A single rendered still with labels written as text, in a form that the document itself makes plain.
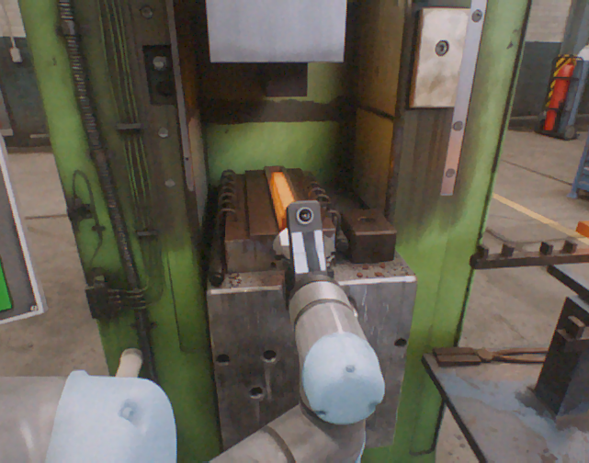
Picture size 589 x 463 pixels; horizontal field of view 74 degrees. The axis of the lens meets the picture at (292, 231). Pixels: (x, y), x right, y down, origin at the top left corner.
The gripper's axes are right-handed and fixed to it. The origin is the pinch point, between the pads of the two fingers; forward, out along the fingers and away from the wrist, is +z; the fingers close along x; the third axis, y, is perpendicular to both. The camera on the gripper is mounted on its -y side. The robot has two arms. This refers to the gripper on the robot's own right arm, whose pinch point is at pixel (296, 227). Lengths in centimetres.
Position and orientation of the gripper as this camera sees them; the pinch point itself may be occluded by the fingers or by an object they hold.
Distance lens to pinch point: 67.4
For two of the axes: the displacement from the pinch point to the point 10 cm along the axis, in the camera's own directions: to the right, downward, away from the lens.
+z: -1.3, -4.1, 9.0
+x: 9.9, -0.6, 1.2
